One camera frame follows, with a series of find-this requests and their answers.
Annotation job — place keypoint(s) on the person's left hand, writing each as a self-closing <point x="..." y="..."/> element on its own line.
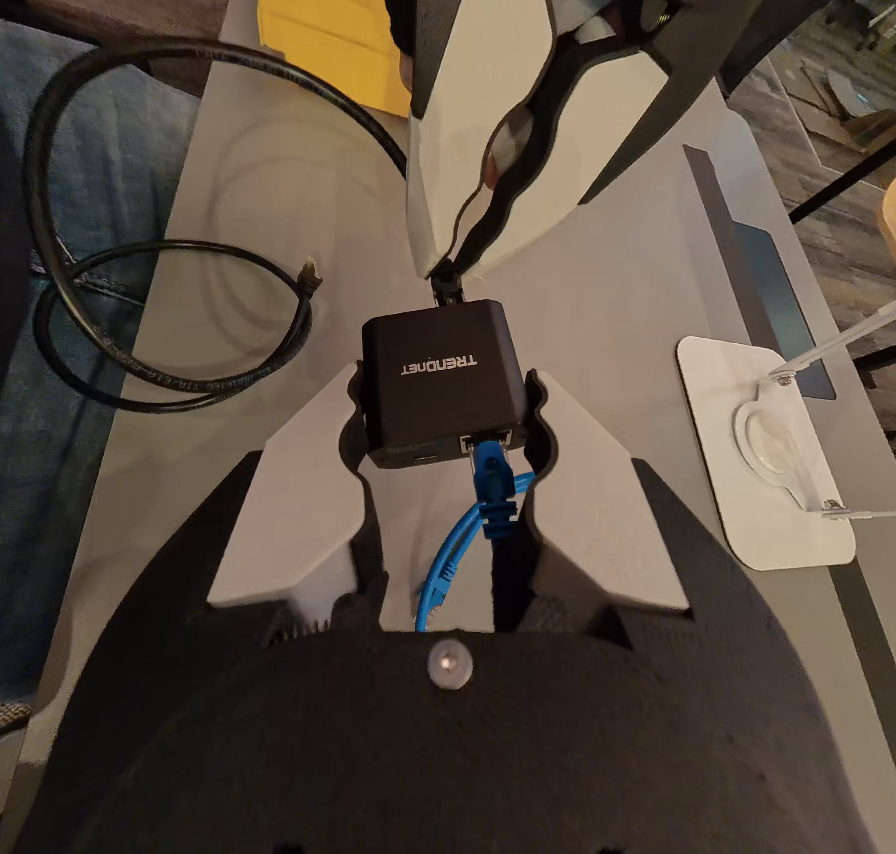
<point x="507" y="157"/>

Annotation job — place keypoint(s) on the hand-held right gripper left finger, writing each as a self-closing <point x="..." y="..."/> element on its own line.
<point x="287" y="518"/>

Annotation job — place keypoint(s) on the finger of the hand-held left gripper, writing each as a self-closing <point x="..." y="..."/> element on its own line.
<point x="595" y="118"/>
<point x="462" y="41"/>

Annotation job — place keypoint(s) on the black metal stand legs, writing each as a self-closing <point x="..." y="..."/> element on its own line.
<point x="840" y="188"/>

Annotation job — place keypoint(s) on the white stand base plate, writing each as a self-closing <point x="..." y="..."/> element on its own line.
<point x="714" y="406"/>

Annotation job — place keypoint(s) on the black network switch box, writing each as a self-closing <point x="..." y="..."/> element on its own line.
<point x="434" y="350"/>

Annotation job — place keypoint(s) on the flat cardboard sheets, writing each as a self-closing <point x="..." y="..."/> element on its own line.
<point x="847" y="118"/>

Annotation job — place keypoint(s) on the person's blue jeans legs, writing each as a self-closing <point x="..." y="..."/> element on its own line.
<point x="105" y="167"/>

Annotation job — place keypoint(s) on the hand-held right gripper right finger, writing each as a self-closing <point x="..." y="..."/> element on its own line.
<point x="595" y="532"/>

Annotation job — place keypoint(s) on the yellow plastic bin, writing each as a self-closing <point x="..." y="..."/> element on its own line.
<point x="322" y="27"/>

